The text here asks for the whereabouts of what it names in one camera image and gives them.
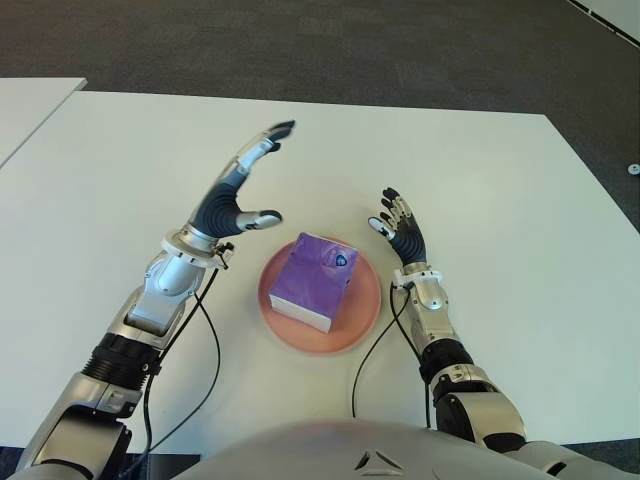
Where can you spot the grey robot torso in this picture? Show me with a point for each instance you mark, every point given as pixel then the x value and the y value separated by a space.
pixel 325 450

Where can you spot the white neighbouring table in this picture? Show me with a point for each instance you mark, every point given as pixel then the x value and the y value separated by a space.
pixel 27 112

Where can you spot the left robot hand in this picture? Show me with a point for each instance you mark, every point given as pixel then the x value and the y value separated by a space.
pixel 220 210

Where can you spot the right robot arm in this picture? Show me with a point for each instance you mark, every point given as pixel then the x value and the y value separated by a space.
pixel 440 330

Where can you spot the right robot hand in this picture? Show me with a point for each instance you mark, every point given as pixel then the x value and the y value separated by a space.
pixel 410 240

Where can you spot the purple tissue paper pack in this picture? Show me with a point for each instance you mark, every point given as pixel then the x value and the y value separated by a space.
pixel 310 285

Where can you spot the pink round plate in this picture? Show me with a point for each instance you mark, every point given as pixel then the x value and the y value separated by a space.
pixel 362 305

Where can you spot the white controller on floor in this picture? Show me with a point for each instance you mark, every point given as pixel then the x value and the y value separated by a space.
pixel 634 168

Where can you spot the black base under table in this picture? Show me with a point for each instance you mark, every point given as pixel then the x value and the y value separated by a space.
pixel 165 466

